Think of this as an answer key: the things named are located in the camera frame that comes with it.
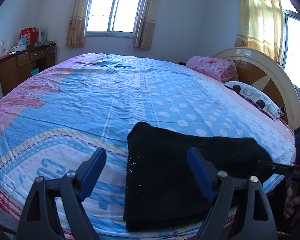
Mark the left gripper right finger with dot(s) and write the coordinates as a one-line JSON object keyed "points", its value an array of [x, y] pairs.
{"points": [[254, 218]]}

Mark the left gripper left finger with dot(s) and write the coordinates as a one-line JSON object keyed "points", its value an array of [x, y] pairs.
{"points": [[40, 219]]}

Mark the black pants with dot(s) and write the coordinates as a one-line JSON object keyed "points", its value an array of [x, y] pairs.
{"points": [[161, 191]]}

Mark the right hand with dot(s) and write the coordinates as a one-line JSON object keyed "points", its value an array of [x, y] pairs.
{"points": [[292, 204]]}

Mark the blue pink bed sheet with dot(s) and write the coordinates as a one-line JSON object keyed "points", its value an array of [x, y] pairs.
{"points": [[52, 122]]}

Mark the patterned pillow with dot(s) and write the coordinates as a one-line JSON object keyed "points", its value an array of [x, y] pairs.
{"points": [[258, 98]]}

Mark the cream wooden headboard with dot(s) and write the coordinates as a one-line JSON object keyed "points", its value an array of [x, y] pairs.
{"points": [[260, 71]]}

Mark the side window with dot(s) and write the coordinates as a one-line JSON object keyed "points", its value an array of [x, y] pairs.
{"points": [[291, 60]]}

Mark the pink floral folded blanket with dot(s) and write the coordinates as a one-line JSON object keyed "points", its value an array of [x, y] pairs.
{"points": [[218, 69]]}

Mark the wooden desk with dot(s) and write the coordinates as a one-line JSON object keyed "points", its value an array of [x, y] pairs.
{"points": [[16, 67]]}

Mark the left beige curtain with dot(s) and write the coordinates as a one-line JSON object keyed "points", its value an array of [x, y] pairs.
{"points": [[76, 25]]}

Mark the beige curtain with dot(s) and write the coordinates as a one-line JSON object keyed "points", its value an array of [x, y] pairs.
{"points": [[76, 25], [146, 19]]}

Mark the yellow side curtain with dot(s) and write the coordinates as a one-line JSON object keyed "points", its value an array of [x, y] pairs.
{"points": [[261, 27]]}

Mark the tissue box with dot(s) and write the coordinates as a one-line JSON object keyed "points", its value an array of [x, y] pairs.
{"points": [[20, 46]]}

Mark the red gift bag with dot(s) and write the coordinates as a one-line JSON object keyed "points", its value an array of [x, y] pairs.
{"points": [[30, 35]]}

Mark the right beige curtain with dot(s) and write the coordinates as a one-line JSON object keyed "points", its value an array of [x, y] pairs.
{"points": [[146, 19]]}

